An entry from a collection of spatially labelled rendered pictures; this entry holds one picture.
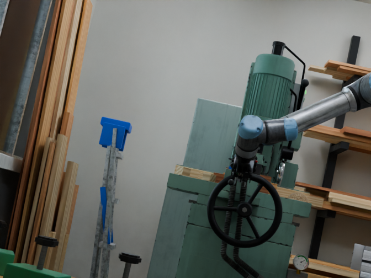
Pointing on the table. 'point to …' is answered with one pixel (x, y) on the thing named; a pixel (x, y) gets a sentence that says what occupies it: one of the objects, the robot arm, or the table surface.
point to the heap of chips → (298, 197)
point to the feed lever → (287, 151)
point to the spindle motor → (270, 86)
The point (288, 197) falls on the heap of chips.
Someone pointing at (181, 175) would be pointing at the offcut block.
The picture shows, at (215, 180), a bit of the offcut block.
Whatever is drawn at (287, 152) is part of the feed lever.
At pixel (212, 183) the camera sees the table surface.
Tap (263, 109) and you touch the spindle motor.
